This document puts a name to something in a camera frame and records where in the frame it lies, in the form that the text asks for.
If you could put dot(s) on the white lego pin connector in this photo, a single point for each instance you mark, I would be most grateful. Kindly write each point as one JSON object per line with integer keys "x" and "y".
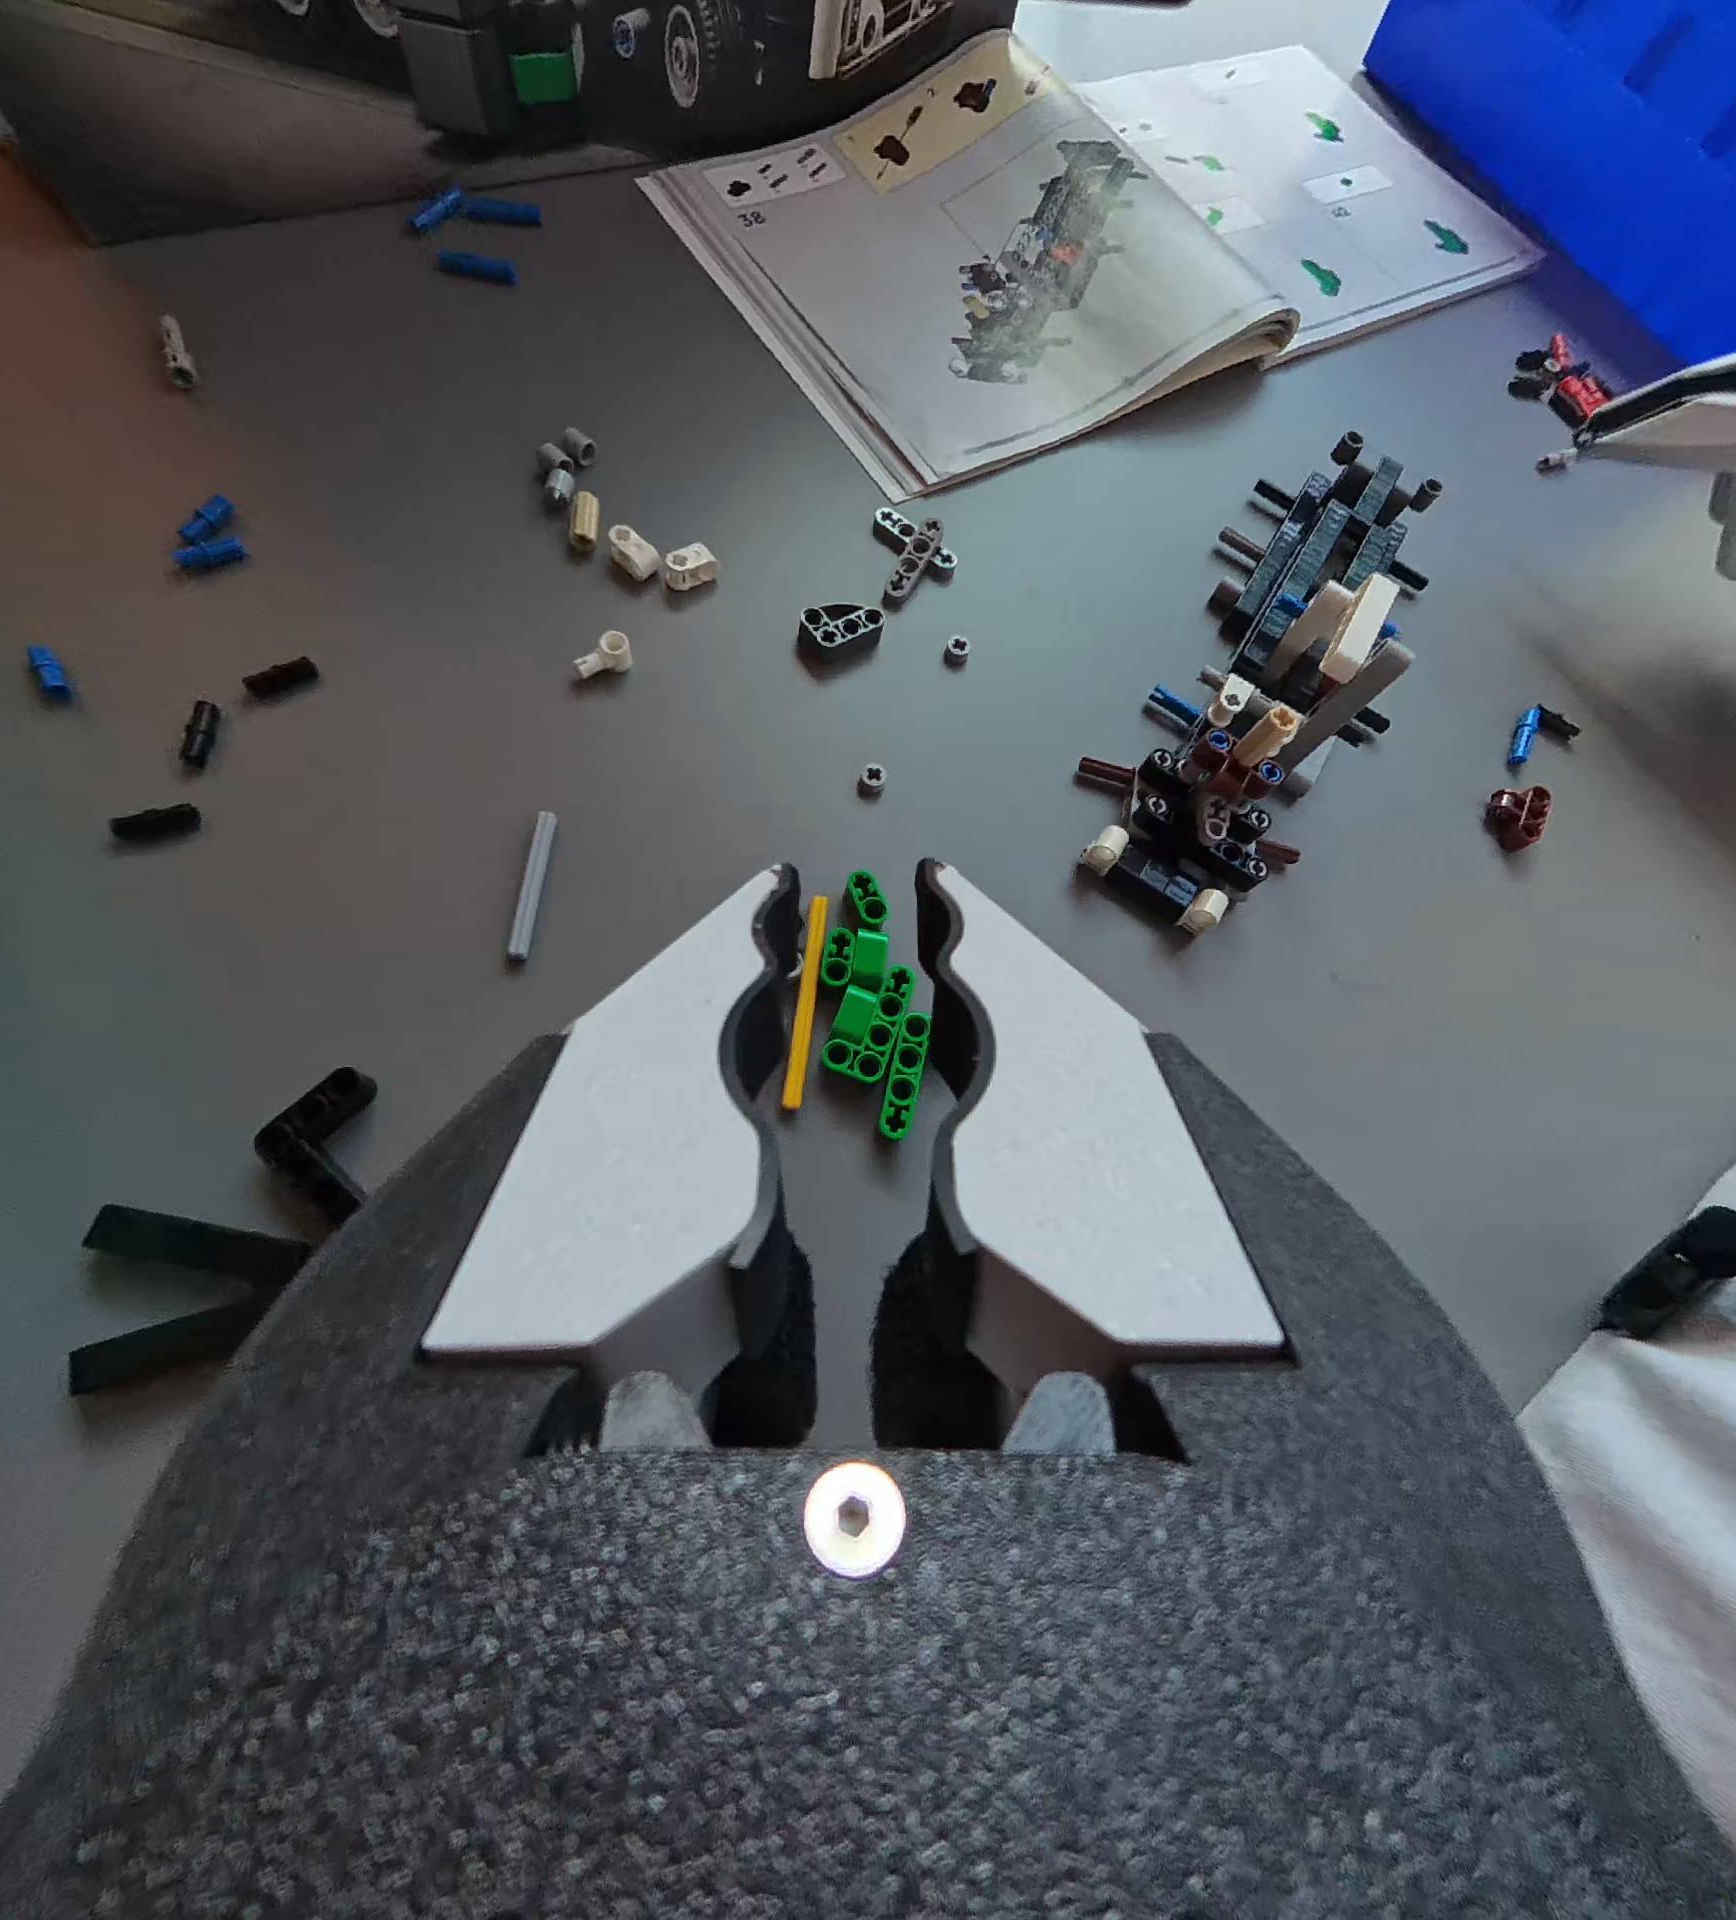
{"x": 607, "y": 657}

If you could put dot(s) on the grey t-shaped lego liftarm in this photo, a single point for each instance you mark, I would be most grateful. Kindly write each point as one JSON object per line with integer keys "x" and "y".
{"x": 917, "y": 552}

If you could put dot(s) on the black lego pin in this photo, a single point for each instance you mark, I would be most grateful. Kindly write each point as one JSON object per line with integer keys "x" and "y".
{"x": 280, "y": 678}
{"x": 157, "y": 822}
{"x": 1560, "y": 723}
{"x": 202, "y": 735}

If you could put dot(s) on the blue plastic bin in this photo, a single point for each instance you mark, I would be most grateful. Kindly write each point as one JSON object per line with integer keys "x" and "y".
{"x": 1633, "y": 135}

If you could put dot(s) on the dark grey triangular lego piece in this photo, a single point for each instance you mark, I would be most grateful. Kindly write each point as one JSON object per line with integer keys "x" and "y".
{"x": 839, "y": 630}

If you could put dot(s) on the black lego set box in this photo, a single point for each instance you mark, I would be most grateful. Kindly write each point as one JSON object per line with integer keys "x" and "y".
{"x": 719, "y": 61}

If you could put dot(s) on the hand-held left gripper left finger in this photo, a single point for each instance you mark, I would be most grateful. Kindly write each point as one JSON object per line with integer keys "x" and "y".
{"x": 613, "y": 1170}

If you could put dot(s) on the red and black lego pieces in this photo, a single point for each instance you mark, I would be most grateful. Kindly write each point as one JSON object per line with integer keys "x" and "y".
{"x": 1566, "y": 386}

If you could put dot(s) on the tan lego connector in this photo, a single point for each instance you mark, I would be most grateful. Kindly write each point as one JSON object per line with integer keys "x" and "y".
{"x": 585, "y": 521}

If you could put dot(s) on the white grey lego pin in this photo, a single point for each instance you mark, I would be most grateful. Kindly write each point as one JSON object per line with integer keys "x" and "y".
{"x": 179, "y": 353}

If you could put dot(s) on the dark red lego connector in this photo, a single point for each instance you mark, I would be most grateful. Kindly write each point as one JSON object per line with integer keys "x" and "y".
{"x": 1518, "y": 818}

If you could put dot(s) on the pile of green lego pieces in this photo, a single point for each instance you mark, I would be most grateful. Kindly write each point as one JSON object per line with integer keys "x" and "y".
{"x": 876, "y": 1020}

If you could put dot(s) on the black lego chassis assembly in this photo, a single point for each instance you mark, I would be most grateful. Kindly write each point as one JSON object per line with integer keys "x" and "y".
{"x": 1259, "y": 721}

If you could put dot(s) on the long grey lego axle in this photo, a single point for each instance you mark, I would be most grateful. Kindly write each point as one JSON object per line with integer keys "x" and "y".
{"x": 533, "y": 889}

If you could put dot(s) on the person's white clothing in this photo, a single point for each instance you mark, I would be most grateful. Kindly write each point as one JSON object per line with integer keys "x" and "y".
{"x": 1709, "y": 1574}

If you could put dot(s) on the yellow lego axle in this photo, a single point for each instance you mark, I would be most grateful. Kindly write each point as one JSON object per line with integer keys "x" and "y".
{"x": 805, "y": 1004}

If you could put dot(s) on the black l-shaped lego liftarm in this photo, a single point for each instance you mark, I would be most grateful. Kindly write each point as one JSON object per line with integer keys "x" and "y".
{"x": 310, "y": 1133}

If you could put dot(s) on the black lego beam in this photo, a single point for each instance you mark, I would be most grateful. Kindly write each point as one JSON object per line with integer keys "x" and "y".
{"x": 162, "y": 1347}

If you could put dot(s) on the lego instruction booklet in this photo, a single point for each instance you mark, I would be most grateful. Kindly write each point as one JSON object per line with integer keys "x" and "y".
{"x": 959, "y": 255}

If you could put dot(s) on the cream lego connector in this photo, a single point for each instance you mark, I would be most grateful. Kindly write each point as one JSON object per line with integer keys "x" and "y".
{"x": 690, "y": 566}
{"x": 634, "y": 552}

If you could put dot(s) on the blue lego pin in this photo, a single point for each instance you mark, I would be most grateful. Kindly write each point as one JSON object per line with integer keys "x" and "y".
{"x": 1525, "y": 735}
{"x": 207, "y": 518}
{"x": 50, "y": 674}
{"x": 476, "y": 269}
{"x": 436, "y": 211}
{"x": 213, "y": 555}
{"x": 504, "y": 212}

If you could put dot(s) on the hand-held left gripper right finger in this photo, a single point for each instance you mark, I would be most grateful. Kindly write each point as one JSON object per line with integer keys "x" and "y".
{"x": 1092, "y": 1185}

